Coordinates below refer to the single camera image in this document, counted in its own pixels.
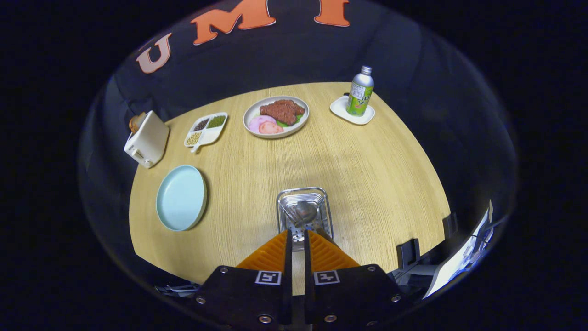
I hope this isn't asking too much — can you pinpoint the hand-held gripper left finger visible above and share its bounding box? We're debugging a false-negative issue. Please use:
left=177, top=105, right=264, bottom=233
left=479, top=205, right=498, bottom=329
left=191, top=229, right=294, bottom=329

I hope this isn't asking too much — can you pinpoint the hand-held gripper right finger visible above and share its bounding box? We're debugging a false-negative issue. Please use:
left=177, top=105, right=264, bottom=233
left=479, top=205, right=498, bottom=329
left=303, top=229, right=405, bottom=329

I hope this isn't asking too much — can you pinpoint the silver spoon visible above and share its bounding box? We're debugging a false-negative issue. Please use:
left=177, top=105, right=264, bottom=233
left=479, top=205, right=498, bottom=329
left=294, top=201, right=334, bottom=242

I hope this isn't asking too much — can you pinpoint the metal drain tray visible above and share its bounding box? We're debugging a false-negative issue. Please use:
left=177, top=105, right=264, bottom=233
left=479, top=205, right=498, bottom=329
left=276, top=187, right=334, bottom=252

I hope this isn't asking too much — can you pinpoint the black table clamp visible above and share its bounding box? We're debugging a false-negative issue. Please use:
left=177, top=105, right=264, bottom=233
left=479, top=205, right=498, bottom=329
left=397, top=238, right=421, bottom=268
left=442, top=212, right=459, bottom=240

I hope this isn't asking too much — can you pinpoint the light blue plate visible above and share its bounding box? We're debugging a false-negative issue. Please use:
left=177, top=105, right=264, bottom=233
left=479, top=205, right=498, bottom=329
left=156, top=165, right=208, bottom=231

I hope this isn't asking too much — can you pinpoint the white round plate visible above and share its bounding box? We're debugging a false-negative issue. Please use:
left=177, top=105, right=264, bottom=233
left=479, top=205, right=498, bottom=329
left=243, top=96, right=310, bottom=139

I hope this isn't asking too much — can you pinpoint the green lettuce leaf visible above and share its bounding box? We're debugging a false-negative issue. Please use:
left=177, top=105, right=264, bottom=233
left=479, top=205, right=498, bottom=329
left=276, top=114, right=305, bottom=128

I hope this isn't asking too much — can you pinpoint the pink ham slice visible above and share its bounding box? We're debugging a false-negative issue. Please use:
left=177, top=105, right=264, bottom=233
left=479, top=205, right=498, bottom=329
left=249, top=115, right=276, bottom=134

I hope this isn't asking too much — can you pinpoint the white divided dish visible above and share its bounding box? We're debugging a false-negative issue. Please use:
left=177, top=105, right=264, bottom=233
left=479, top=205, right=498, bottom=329
left=184, top=112, right=228, bottom=153

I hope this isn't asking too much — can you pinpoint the brown steak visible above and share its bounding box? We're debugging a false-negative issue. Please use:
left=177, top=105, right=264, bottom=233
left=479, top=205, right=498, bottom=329
left=260, top=99, right=305, bottom=126

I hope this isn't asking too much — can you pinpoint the white square coaster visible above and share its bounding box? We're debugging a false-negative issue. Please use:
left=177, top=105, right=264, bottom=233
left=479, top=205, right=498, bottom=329
left=330, top=95, right=376, bottom=126

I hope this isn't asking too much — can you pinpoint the green label metal bottle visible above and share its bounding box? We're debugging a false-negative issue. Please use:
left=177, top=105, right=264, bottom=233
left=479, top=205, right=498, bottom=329
left=346, top=65, right=375, bottom=117

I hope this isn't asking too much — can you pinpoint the white toaster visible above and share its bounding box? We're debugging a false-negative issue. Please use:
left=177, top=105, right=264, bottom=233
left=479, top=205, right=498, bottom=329
left=124, top=110, right=170, bottom=169

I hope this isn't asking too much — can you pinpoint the black backdrop cloth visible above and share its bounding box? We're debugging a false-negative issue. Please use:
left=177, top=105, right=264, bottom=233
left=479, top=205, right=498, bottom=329
left=78, top=0, right=520, bottom=276

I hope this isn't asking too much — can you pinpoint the toasted bread slice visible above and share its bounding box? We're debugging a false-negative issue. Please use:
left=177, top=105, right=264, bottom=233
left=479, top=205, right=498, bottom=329
left=129, top=112, right=147, bottom=134

